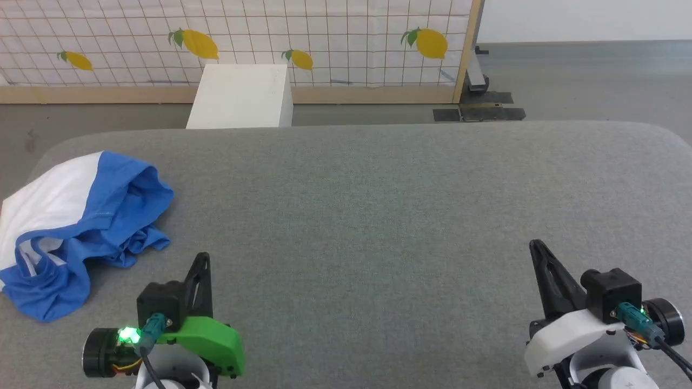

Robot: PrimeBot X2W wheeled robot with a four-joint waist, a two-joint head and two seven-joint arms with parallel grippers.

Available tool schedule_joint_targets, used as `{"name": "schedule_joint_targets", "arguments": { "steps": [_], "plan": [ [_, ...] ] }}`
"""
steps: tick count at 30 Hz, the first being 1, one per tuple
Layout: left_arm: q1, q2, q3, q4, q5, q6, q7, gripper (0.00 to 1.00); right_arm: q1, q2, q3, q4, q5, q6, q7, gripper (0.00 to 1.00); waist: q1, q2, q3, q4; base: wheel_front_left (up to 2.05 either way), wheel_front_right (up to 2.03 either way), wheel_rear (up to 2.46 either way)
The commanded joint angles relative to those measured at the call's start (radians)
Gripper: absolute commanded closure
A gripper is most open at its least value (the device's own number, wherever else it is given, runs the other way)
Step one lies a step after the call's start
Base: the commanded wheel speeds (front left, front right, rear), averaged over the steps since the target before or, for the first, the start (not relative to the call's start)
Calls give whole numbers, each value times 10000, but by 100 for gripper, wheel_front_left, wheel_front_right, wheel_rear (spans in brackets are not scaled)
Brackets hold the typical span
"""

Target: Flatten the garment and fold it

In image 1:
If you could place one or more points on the white rectangular box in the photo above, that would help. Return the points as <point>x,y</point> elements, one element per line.
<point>238,97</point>

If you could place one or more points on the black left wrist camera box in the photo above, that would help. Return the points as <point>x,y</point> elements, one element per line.
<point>159,302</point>

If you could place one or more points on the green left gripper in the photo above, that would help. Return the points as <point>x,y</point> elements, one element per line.
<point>211,340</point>

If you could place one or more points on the lemon-patterned grid wall panel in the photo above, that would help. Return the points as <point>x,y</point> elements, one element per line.
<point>378,95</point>

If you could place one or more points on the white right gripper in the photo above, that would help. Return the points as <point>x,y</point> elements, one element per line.
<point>573,335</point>

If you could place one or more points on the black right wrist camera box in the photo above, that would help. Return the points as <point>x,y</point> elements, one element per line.
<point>611,294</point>

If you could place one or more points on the black floor base plate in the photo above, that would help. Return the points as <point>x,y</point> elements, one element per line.
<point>486,112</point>

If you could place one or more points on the lemon print grid panel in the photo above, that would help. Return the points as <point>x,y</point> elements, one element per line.
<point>335,32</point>

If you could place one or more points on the blue and white shirt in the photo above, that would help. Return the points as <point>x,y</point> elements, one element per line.
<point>119,205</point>

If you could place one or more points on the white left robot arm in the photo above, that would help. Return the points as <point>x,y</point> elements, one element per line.
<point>178,373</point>

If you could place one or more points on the grey metal panel bracket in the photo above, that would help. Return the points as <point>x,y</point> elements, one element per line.
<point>476,75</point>

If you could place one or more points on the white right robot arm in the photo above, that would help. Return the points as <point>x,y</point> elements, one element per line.
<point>605,367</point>

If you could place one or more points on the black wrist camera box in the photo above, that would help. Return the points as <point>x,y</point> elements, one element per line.
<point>159,302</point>
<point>611,294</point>

